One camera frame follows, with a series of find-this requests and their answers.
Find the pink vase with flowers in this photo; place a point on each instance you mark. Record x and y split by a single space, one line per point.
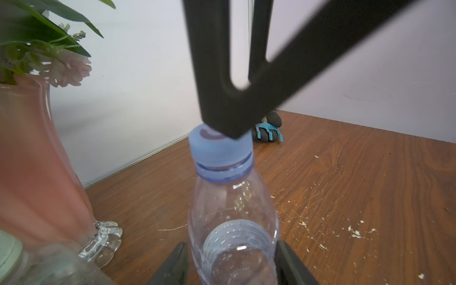
42 198

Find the blue label water bottle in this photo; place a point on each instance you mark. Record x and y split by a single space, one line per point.
233 226

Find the teal print clear bottle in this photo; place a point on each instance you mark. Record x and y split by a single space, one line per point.
57 265

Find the blue yellow garden hand rake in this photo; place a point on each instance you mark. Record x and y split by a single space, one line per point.
267 132

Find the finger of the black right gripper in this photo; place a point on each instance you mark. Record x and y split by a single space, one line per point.
261 18
332 31

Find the blue bottle cap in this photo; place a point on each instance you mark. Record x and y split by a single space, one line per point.
211 148

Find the black blue work glove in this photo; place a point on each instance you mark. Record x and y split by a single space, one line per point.
272 118

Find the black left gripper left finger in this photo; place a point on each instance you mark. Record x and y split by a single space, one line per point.
174 270

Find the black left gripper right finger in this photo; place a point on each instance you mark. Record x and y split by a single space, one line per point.
290 269

